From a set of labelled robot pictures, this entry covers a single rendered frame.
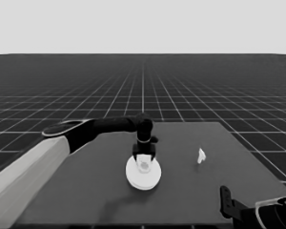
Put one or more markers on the small white T-shaped piece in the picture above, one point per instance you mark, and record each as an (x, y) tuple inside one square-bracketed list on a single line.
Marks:
[(201, 156)]

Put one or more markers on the large thick white disc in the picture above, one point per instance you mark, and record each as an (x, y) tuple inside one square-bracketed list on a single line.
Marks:
[(133, 176)]

